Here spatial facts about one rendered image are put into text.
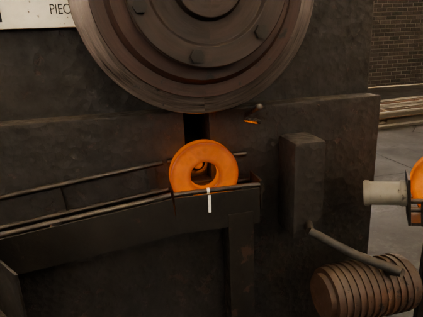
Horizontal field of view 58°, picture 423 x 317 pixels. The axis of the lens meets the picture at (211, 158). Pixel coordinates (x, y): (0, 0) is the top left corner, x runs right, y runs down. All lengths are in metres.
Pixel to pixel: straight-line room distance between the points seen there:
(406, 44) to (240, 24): 8.16
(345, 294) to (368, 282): 0.06
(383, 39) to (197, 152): 7.79
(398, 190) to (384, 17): 7.63
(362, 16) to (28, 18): 0.77
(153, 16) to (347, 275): 0.64
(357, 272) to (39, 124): 0.75
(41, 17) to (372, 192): 0.80
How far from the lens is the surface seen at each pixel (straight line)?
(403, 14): 8.75
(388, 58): 8.61
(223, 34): 0.71
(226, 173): 0.86
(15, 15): 0.92
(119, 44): 0.74
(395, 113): 4.82
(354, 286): 0.90
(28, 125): 0.89
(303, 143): 0.87
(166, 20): 0.69
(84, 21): 0.76
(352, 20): 1.08
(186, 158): 0.83
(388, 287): 0.94
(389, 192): 0.95
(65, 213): 0.90
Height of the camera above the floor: 1.02
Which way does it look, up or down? 17 degrees down
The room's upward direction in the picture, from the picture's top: 3 degrees counter-clockwise
